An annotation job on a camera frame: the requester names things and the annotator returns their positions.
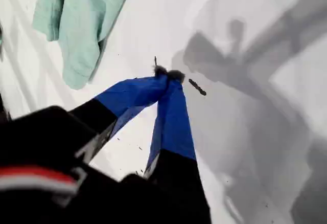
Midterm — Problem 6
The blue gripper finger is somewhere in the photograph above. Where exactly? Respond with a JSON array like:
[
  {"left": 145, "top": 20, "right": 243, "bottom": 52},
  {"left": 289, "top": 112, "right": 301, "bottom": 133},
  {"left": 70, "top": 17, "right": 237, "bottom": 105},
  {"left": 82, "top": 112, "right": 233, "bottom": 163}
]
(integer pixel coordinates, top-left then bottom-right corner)
[
  {"left": 143, "top": 70, "right": 213, "bottom": 224},
  {"left": 68, "top": 64, "right": 170, "bottom": 164}
]

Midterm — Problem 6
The pale green T-shirt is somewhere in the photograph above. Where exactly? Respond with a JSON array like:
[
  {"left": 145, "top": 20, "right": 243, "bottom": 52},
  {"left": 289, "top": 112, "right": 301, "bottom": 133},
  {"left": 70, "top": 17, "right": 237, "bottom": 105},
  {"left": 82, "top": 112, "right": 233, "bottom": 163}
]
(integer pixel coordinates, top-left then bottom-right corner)
[{"left": 32, "top": 0, "right": 136, "bottom": 91}]

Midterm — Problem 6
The small black debris strip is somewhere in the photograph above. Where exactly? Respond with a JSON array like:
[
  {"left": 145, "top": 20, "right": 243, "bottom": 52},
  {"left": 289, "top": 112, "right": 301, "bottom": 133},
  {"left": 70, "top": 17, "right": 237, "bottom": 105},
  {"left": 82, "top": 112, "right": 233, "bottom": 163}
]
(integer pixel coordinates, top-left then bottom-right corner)
[{"left": 188, "top": 78, "right": 207, "bottom": 96}]

